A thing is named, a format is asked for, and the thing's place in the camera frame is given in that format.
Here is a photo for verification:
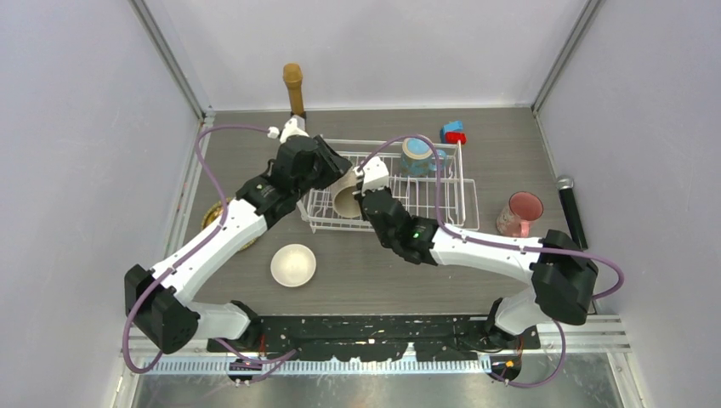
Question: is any red blue toy brick stack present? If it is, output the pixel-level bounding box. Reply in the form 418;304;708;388
440;121;467;145

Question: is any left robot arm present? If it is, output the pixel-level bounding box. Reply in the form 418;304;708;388
124;136;352;354

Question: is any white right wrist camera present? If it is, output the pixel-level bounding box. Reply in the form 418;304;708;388
352;156;389;194

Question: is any white floral bowl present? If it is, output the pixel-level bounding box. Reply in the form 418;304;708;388
270;244;317;288

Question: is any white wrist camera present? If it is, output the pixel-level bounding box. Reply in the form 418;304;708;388
352;156;389;194
267;115;309;144

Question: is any pink ceramic mug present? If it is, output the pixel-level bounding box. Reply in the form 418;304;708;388
496;191;544;238

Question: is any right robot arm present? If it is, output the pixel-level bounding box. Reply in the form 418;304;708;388
355;189;599;349

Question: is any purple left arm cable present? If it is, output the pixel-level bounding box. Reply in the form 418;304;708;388
121;124;280;376

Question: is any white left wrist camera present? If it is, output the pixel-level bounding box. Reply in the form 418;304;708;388
267;115;309;144

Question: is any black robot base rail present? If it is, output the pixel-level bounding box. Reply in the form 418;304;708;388
229;314;541;362

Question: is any blue ceramic mug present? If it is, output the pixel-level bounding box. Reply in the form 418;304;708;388
400;138;448;178

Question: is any large yellow woven plate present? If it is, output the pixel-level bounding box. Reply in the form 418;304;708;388
201;201;257;252

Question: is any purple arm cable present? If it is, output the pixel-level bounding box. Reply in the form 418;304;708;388
121;124;280;376
357;133;627;303

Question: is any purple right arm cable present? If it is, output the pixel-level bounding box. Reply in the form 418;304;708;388
357;133;627;303

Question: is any cream green ceramic mug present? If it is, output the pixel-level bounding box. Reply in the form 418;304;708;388
329;167;361;218

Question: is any white wire dish rack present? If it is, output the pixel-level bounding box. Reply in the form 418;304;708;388
298;141;480;232

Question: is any black microphone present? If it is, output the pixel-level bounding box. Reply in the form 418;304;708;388
556;175;588;250

